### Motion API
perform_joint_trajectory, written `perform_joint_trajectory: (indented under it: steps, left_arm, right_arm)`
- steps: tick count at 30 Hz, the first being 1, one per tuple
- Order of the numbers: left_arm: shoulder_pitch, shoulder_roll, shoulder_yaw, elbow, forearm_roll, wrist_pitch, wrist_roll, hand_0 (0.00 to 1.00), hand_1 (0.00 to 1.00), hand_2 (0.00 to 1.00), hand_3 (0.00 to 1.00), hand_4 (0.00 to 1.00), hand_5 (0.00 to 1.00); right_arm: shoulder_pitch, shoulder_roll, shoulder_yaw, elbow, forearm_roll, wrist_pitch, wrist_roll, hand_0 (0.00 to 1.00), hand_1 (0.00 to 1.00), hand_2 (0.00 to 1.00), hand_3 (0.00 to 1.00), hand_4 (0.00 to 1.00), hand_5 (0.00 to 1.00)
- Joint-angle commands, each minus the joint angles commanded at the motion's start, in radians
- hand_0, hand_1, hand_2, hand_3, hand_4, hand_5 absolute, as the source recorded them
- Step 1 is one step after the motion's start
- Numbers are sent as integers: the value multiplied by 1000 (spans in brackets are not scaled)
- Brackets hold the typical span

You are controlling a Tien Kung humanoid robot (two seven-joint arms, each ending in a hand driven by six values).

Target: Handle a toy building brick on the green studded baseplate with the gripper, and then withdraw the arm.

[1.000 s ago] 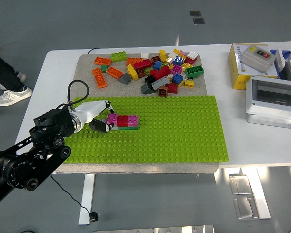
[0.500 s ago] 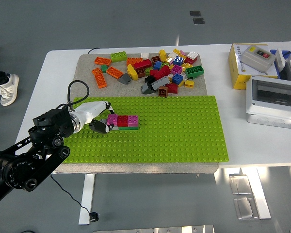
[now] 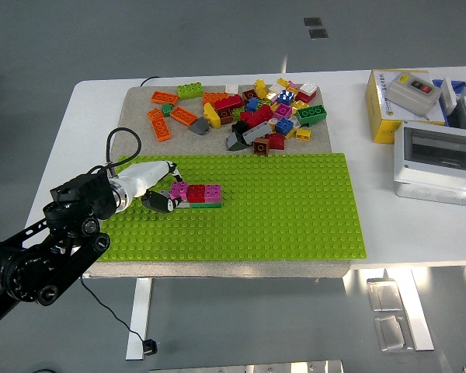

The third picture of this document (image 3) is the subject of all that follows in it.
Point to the yellow tall toy brick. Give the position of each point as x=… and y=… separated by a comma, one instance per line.
x=260, y=87

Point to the dark green long toy brick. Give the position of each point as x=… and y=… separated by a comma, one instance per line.
x=311, y=113

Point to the red flat toy brick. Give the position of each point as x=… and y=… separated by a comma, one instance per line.
x=304, y=97

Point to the brown square toy brick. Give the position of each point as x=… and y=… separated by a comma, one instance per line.
x=261, y=147

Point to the dark red toy brick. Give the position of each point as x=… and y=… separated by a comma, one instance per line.
x=250, y=94

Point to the black plug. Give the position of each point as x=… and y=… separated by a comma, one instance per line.
x=150, y=346

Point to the orange long toy brick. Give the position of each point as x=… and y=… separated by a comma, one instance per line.
x=211, y=97
x=183, y=116
x=161, y=129
x=165, y=98

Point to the large red toy brick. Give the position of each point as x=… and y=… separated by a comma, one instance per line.
x=258, y=116

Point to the green studded baseplate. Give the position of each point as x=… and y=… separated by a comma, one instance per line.
x=256, y=217

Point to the cream white toy brick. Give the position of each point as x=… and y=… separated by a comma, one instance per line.
x=275, y=89

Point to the small dark green toy brick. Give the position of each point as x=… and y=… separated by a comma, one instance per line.
x=167, y=109

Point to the blue square toy brick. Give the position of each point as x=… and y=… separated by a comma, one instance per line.
x=284, y=125

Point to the dark brown toy brick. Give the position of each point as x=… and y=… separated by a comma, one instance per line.
x=225, y=116

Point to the red long toy brick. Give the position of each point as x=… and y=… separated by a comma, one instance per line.
x=230, y=102

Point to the blue packaging box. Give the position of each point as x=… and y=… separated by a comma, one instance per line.
x=462, y=86

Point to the black toy brick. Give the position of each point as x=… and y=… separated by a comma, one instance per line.
x=238, y=127

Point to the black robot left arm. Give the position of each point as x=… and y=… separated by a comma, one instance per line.
x=81, y=190

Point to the grey long sloped toy brick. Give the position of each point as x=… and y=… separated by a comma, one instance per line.
x=256, y=133

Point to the yellow curved toy brick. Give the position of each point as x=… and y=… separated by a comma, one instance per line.
x=211, y=114

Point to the small blue toy brick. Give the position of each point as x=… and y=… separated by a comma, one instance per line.
x=252, y=104

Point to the yellow small toy brick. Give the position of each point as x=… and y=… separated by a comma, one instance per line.
x=300, y=105
x=283, y=82
x=303, y=134

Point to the light pink toy brick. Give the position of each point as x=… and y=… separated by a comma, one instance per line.
x=293, y=85

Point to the white distribution box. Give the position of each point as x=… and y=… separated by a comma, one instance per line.
x=435, y=163

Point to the magenta square toy brick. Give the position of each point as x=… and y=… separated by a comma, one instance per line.
x=213, y=192
x=282, y=110
x=179, y=191

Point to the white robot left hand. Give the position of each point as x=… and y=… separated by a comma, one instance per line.
x=143, y=175

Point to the lime green long toy brick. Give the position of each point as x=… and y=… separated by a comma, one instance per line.
x=190, y=91

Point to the dark grey sloped toy brick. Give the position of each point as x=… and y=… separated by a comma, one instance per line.
x=235, y=140

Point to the blue and white toy brick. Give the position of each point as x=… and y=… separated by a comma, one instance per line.
x=286, y=96

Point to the white switch plate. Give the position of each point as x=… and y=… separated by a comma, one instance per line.
x=448, y=93

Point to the yellow cardboard box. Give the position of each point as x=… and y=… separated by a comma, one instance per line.
x=380, y=112

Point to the white table leg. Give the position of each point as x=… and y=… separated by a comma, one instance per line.
x=139, y=318
x=415, y=311

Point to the green flat toy brick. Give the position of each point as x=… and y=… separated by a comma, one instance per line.
x=206, y=205

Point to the red square toy brick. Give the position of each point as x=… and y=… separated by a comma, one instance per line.
x=276, y=140
x=196, y=193

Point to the orange small toy brick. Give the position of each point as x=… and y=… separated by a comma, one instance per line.
x=155, y=114

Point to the dark floor plate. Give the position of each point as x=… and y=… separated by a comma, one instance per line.
x=312, y=21
x=318, y=33

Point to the white square toy brick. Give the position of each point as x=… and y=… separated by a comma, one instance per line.
x=308, y=88

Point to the grey-brown table mat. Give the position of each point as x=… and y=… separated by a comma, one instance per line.
x=213, y=145

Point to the small white toy brick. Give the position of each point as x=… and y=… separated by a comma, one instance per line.
x=231, y=88

